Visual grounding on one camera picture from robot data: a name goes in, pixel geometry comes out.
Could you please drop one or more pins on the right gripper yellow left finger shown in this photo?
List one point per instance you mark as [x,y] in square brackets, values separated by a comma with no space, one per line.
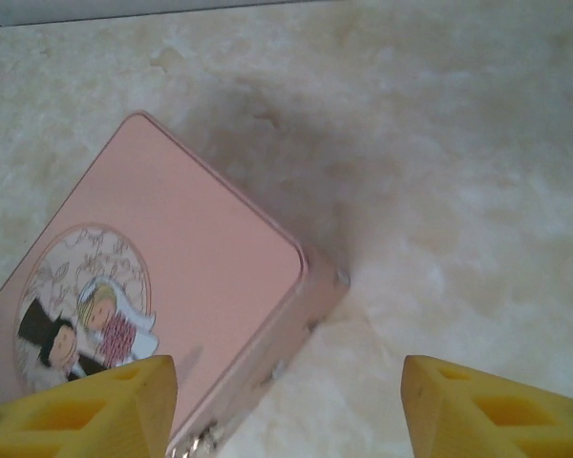
[100,420]

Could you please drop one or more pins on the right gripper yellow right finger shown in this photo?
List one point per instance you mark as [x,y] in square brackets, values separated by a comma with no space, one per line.
[487,420]

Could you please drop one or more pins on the pink tin with couple print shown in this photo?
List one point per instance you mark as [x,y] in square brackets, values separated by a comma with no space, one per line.
[172,238]

